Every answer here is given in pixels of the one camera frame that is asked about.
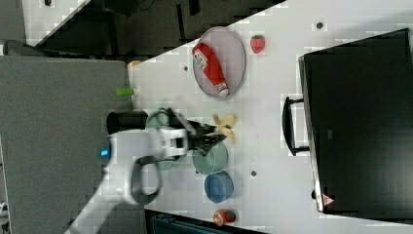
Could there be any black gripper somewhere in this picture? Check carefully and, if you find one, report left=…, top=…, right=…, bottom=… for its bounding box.
left=167, top=108, right=226, bottom=155

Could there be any peeled yellow banana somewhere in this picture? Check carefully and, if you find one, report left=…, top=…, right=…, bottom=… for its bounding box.
left=213, top=113, right=238, bottom=144

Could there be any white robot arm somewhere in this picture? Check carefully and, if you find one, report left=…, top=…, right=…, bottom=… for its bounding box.
left=64, top=108, right=237, bottom=234

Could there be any black toaster oven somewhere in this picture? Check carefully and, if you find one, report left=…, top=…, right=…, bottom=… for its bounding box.
left=282, top=28, right=413, bottom=224

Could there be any green measuring cup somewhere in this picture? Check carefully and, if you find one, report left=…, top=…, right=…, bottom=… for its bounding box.
left=192, top=142, right=229, bottom=175

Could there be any blue bowl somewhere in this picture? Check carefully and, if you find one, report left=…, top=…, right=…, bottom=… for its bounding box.
left=204, top=171, right=234, bottom=204

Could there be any red ketchup bottle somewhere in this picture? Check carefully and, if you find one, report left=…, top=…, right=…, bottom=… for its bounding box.
left=192, top=43, right=229, bottom=98

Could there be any red strawberry toy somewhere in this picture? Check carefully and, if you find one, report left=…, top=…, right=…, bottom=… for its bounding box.
left=223, top=210, right=237, bottom=223

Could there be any grey round plate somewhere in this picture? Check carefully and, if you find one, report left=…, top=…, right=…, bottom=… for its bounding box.
left=192, top=26, right=245, bottom=98

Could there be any large black pot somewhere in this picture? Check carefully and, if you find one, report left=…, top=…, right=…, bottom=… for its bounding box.
left=106, top=111, right=148, bottom=135

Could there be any green toy vegetable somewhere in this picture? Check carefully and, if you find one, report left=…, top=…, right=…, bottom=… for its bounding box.
left=116, top=88, right=134, bottom=97

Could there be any red strawberry near plate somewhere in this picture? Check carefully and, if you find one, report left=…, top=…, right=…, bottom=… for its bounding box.
left=250, top=35, right=265, bottom=54

